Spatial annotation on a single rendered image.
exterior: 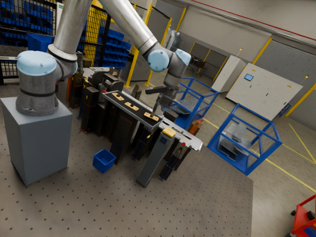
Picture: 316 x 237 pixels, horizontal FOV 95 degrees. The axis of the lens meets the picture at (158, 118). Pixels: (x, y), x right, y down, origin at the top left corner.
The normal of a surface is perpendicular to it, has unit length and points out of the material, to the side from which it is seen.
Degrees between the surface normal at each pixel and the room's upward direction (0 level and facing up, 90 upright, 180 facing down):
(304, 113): 90
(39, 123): 90
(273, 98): 90
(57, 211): 0
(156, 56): 90
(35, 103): 72
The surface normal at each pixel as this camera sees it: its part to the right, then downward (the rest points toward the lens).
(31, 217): 0.37, -0.80
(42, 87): 0.66, 0.59
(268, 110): -0.55, 0.23
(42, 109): 0.71, 0.33
